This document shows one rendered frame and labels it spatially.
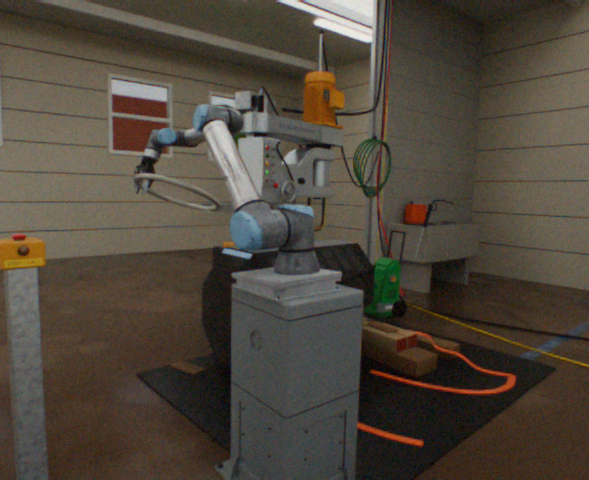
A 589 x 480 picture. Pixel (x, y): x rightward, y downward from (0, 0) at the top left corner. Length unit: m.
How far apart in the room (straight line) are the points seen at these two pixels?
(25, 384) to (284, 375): 0.83
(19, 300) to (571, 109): 6.91
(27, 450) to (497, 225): 6.92
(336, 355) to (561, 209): 5.80
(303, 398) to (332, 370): 0.16
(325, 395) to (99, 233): 7.27
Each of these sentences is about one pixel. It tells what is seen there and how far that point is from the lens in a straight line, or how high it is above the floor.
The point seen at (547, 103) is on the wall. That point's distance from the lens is 7.45.
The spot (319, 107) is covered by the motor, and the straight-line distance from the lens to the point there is 3.37.
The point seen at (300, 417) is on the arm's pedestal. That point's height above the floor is 0.41.
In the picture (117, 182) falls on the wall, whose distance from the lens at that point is 8.72.
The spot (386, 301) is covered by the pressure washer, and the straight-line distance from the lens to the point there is 4.49.
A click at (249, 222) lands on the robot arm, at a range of 1.57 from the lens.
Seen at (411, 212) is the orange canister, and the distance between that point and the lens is 6.07.
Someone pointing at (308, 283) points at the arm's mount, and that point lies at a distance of 1.63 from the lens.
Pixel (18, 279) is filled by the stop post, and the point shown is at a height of 0.97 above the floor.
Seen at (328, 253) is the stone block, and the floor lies 0.82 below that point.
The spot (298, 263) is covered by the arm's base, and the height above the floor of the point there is 0.96.
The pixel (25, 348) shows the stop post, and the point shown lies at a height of 0.75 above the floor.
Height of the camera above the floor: 1.24
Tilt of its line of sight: 6 degrees down
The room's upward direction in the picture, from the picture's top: 1 degrees clockwise
